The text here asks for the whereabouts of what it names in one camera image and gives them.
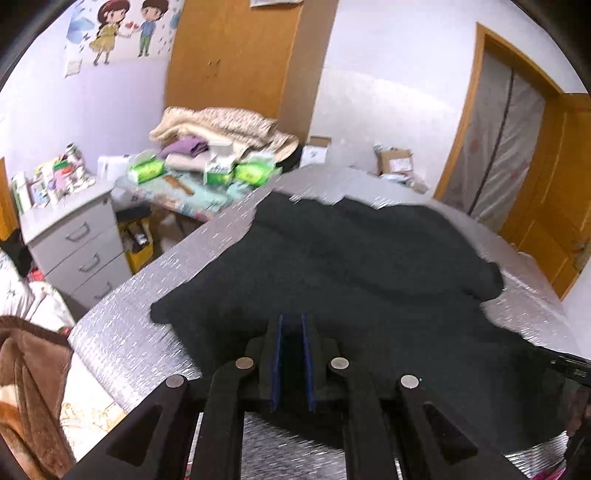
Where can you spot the cartoon wall sticker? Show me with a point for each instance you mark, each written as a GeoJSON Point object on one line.
{"type": "Point", "coordinates": [120, 32]}

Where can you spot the floral tablecloth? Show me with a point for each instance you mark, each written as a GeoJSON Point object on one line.
{"type": "Point", "coordinates": [203, 201]}

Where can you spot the translucent plastic door curtain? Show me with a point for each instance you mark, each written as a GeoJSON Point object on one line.
{"type": "Point", "coordinates": [498, 147]}

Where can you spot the green tissue pack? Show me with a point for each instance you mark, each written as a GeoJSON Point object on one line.
{"type": "Point", "coordinates": [147, 170]}
{"type": "Point", "coordinates": [256, 174]}

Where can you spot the floral beige blanket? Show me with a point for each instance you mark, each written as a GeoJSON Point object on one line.
{"type": "Point", "coordinates": [231, 124]}

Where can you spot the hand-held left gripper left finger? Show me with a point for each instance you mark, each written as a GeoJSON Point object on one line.
{"type": "Point", "coordinates": [277, 360]}

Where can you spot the brown cardboard box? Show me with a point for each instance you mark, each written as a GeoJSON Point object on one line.
{"type": "Point", "coordinates": [395, 161]}

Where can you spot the wooden wardrobe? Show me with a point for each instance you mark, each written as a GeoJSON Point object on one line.
{"type": "Point", "coordinates": [240, 60]}

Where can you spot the yellow bin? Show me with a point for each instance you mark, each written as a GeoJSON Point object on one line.
{"type": "Point", "coordinates": [141, 256]}

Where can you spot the white carton box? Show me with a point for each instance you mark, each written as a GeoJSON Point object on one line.
{"type": "Point", "coordinates": [316, 152]}

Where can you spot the white floral bed sheet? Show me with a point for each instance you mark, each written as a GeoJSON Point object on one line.
{"type": "Point", "coordinates": [27, 295]}

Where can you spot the purple folded cloth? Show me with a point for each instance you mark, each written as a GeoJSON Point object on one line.
{"type": "Point", "coordinates": [182, 146]}

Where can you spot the wooden door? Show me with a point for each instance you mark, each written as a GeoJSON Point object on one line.
{"type": "Point", "coordinates": [554, 184]}

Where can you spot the wooden headboard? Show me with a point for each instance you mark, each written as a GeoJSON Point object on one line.
{"type": "Point", "coordinates": [5, 207]}

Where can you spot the person's right hand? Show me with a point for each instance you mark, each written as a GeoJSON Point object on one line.
{"type": "Point", "coordinates": [581, 410]}

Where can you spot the black pants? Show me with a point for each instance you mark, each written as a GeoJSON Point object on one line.
{"type": "Point", "coordinates": [346, 277]}

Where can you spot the beige folded cloth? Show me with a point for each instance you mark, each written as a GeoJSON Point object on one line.
{"type": "Point", "coordinates": [184, 161]}

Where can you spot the wooden door frame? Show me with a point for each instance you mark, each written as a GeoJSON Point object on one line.
{"type": "Point", "coordinates": [458, 120]}

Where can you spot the silver foil mat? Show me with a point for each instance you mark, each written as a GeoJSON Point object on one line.
{"type": "Point", "coordinates": [120, 327]}

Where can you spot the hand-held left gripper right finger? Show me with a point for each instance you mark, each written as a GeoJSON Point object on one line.
{"type": "Point", "coordinates": [307, 360]}

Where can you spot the grey drawer cabinet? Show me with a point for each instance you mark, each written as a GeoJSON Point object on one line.
{"type": "Point", "coordinates": [78, 244]}

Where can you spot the cluster of toiletry bottles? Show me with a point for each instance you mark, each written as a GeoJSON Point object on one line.
{"type": "Point", "coordinates": [55, 177]}

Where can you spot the brown fleece blanket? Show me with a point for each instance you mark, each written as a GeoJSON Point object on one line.
{"type": "Point", "coordinates": [32, 392]}

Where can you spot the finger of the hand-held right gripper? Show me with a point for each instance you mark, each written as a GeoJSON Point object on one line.
{"type": "Point", "coordinates": [553, 357]}

